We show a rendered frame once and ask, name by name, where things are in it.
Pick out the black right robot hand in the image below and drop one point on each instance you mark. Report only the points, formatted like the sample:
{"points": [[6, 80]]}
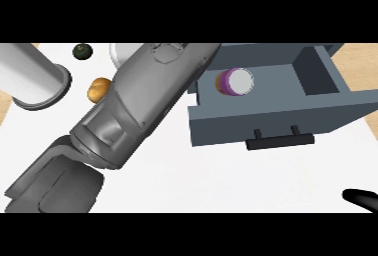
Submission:
{"points": [[363, 198]]}

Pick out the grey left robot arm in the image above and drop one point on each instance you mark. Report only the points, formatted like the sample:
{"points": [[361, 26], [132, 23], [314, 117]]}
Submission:
{"points": [[147, 86]]}

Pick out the grey-blue drawer box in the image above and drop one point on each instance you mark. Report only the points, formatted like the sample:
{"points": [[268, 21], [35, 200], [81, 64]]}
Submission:
{"points": [[280, 85]]}

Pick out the purple can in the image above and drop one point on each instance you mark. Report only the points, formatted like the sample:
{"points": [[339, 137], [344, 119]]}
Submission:
{"points": [[237, 81]]}

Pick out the brown potato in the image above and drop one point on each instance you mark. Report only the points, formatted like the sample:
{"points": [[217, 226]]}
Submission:
{"points": [[97, 89]]}

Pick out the white bowl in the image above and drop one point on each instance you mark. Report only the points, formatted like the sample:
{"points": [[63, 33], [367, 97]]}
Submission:
{"points": [[121, 55]]}

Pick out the dark green avocado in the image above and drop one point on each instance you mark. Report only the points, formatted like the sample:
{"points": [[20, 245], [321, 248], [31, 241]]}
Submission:
{"points": [[81, 51]]}

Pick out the white cylindrical container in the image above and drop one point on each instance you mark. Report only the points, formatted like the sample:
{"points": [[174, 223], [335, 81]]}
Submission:
{"points": [[26, 75]]}

